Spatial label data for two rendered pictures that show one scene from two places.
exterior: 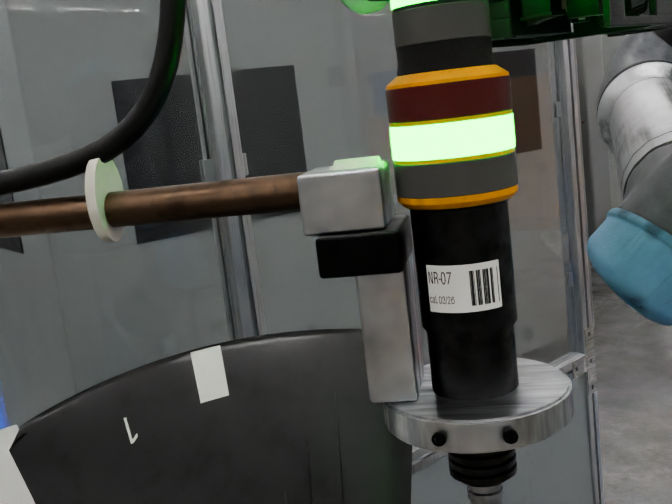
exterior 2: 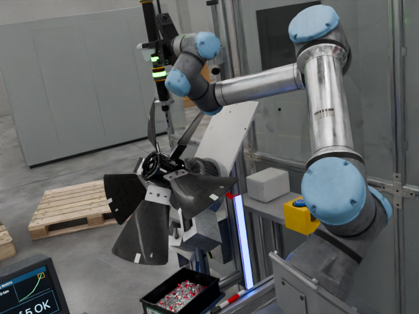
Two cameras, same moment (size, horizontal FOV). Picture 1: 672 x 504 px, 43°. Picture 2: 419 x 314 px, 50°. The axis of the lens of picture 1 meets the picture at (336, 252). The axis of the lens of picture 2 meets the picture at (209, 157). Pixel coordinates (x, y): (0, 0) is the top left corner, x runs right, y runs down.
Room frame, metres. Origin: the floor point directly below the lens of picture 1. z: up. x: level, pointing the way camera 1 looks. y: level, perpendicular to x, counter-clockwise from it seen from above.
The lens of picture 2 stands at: (0.69, -1.57, 1.71)
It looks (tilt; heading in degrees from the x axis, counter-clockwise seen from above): 17 degrees down; 100
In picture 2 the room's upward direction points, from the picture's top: 9 degrees counter-clockwise
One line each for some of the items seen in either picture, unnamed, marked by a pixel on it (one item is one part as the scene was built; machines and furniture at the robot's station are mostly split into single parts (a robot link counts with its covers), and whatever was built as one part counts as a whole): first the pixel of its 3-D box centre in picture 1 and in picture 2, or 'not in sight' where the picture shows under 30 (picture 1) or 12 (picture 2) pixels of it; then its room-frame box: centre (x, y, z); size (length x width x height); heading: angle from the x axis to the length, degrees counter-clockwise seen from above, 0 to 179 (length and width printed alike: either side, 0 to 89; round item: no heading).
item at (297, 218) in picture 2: not in sight; (310, 213); (0.76, -0.11, 1.02); 0.16 x 0.10 x 0.11; 43
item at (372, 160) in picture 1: (359, 185); not in sight; (0.31, -0.01, 1.54); 0.02 x 0.02 x 0.02; 78
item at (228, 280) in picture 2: not in sight; (224, 283); (0.37, 0.20, 0.56); 0.19 x 0.04 x 0.04; 43
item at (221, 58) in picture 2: not in sight; (216, 55); (0.43, 0.57, 1.54); 0.10 x 0.07 x 0.09; 78
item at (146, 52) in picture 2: not in sight; (145, 52); (0.28, -0.08, 1.64); 0.09 x 0.03 x 0.06; 155
